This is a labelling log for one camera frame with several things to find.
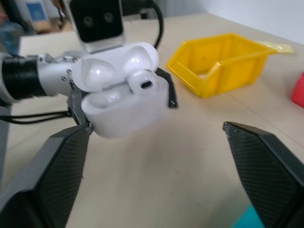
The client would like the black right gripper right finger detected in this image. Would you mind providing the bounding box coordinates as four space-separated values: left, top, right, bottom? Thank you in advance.
222 121 304 228

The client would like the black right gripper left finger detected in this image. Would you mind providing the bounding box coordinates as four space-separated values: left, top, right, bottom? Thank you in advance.
0 123 93 228

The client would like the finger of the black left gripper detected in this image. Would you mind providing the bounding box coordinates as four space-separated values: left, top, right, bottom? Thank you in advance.
155 68 179 109
66 88 92 126

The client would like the white earbud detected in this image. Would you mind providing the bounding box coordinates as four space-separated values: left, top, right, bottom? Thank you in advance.
127 68 159 95

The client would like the white earbud charging case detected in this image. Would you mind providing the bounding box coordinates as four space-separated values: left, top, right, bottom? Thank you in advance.
70 42 170 139

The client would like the yellow plastic bin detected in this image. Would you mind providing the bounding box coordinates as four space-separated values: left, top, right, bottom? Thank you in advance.
166 33 278 98

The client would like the teal plastic tray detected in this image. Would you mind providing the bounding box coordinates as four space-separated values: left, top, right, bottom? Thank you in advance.
234 205 269 228

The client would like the brown cardboard box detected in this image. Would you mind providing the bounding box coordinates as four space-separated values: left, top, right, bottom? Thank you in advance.
34 17 73 34

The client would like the red brick-pattern tray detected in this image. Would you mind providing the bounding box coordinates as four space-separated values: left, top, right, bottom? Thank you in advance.
290 72 304 108

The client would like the blue and white sign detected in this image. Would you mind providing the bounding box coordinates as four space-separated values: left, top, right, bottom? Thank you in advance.
25 1 49 22

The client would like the thin black cable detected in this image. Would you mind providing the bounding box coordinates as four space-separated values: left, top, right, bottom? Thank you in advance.
0 111 73 126

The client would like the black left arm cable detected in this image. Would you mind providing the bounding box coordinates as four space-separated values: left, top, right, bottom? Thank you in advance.
129 0 165 49

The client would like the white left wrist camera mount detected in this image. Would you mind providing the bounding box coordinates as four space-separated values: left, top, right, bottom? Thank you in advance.
68 0 125 54

